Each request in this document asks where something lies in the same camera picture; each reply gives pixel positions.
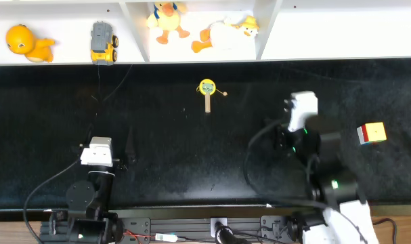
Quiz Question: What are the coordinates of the yellow rattle drum toy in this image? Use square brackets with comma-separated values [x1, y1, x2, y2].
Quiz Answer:
[196, 78, 228, 114]

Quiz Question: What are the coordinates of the white shelf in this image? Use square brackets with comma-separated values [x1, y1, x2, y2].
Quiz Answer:
[0, 0, 411, 66]

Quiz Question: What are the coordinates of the yellow rubber duck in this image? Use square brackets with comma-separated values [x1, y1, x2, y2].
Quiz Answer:
[5, 24, 56, 64]

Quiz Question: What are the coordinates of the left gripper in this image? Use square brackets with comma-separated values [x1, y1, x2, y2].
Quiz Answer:
[87, 125, 137, 171]

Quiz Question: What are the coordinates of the white plush duck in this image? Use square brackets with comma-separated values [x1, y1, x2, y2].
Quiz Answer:
[191, 15, 260, 54]

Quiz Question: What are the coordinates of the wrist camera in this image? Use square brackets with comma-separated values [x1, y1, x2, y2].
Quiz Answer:
[284, 90, 320, 134]
[80, 136, 113, 168]

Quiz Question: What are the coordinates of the black cable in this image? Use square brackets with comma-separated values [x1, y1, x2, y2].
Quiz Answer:
[242, 120, 328, 208]
[23, 159, 84, 244]

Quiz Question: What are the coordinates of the grey and yellow toy truck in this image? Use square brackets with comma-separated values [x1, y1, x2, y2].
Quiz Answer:
[89, 20, 120, 66]

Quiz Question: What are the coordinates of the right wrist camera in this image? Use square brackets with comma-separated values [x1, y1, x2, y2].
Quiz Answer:
[284, 90, 320, 134]

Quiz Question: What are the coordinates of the many-coloured puzzle cube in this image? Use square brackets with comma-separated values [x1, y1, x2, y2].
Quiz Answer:
[356, 121, 388, 146]

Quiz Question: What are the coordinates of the yellow plush duck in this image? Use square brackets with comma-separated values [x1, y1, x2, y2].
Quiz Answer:
[146, 1, 191, 45]

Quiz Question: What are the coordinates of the mounting rail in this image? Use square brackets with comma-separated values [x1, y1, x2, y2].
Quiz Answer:
[39, 216, 306, 244]

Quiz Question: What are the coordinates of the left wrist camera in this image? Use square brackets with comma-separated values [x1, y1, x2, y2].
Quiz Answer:
[80, 136, 113, 168]

